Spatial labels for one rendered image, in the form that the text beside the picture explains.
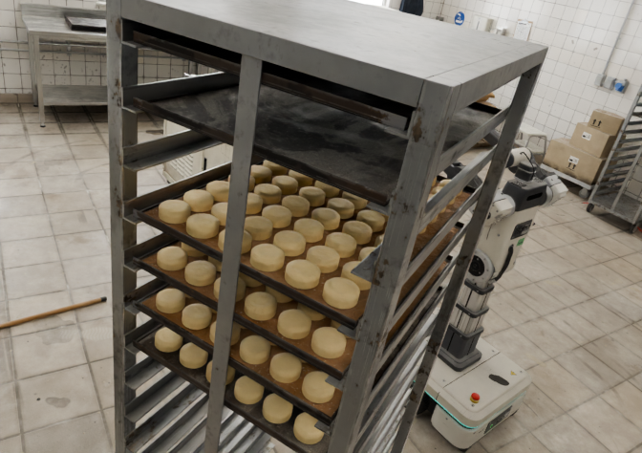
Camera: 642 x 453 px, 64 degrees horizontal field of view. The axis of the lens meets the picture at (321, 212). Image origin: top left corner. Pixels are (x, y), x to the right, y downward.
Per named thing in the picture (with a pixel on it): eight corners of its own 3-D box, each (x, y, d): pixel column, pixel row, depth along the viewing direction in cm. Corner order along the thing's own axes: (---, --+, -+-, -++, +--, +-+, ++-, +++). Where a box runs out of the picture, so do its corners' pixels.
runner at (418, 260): (469, 188, 117) (473, 177, 116) (481, 193, 116) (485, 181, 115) (336, 330, 66) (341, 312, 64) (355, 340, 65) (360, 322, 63)
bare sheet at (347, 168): (334, 67, 121) (335, 61, 121) (501, 117, 106) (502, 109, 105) (133, 106, 73) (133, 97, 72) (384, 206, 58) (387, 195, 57)
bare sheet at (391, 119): (341, 28, 117) (342, 21, 116) (515, 73, 102) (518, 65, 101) (133, 42, 69) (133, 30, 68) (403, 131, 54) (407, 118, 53)
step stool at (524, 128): (544, 170, 621) (558, 135, 600) (517, 170, 602) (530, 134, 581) (519, 156, 656) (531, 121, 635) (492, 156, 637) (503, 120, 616)
